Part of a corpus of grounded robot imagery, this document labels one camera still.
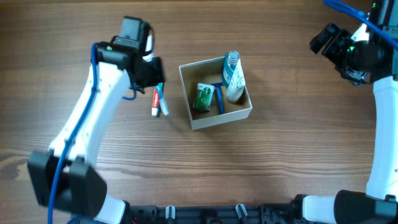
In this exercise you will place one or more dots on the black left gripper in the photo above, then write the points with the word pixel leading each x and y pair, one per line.
pixel 152 73

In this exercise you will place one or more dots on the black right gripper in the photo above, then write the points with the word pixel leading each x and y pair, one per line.
pixel 333 43

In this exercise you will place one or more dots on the Colgate toothpaste tube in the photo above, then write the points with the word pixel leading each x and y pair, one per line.
pixel 155 104

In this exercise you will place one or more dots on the blue white toothbrush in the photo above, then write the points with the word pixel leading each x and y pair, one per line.
pixel 162 102

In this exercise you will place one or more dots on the green Dettol soap bar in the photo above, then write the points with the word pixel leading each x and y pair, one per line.
pixel 204 97

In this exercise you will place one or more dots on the blue disposable razor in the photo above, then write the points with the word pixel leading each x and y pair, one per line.
pixel 219 96

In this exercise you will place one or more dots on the blue mouthwash bottle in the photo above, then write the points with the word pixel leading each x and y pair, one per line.
pixel 229 65

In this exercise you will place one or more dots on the white conditioner tube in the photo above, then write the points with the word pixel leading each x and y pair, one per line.
pixel 237 84

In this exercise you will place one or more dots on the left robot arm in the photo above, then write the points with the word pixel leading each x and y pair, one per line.
pixel 64 177

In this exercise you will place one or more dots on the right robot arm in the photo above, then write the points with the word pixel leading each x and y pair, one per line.
pixel 366 57

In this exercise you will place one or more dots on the white open cardboard box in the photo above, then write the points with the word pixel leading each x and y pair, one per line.
pixel 209 72

